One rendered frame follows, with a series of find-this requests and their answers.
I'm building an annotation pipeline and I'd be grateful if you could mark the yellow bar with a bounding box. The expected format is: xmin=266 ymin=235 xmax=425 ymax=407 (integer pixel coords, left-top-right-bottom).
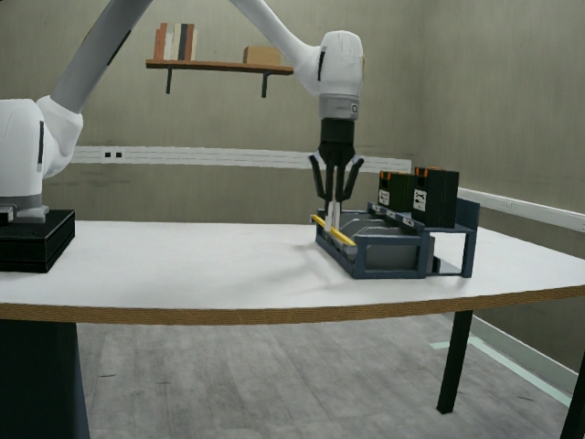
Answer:
xmin=313 ymin=215 xmax=356 ymax=245

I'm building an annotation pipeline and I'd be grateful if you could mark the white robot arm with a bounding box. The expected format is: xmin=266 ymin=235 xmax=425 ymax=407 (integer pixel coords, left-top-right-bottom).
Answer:
xmin=0 ymin=0 xmax=364 ymax=224

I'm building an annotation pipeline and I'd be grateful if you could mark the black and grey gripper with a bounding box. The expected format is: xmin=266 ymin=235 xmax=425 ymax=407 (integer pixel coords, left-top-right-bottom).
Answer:
xmin=307 ymin=119 xmax=365 ymax=231

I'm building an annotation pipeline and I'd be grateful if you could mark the dark grey bin rack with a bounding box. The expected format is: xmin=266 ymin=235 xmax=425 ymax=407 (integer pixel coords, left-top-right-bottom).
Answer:
xmin=310 ymin=197 xmax=480 ymax=279

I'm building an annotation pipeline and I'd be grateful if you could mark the dark grey tool case with orange latches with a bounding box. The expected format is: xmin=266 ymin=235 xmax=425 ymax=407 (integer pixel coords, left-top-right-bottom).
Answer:
xmin=411 ymin=166 xmax=459 ymax=228

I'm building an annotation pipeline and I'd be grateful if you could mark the dark green case with orange latches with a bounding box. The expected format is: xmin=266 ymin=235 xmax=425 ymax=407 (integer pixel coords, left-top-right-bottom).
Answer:
xmin=378 ymin=171 xmax=414 ymax=213

